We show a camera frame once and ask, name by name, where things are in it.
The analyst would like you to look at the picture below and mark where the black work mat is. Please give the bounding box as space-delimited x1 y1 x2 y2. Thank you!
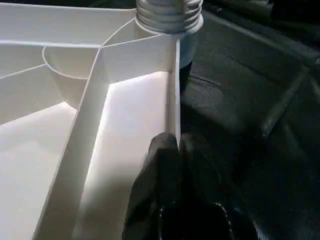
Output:
177 0 320 240

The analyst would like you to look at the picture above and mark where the white plastic table top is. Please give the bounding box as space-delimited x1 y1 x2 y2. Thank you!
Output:
0 2 197 240

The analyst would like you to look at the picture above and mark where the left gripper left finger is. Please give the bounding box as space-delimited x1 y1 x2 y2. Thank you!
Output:
122 132 182 240

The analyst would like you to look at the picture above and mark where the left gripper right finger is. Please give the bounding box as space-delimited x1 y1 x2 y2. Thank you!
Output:
178 133 259 240

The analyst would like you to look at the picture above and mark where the white plastic table leg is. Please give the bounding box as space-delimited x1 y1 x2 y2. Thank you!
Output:
134 0 205 37

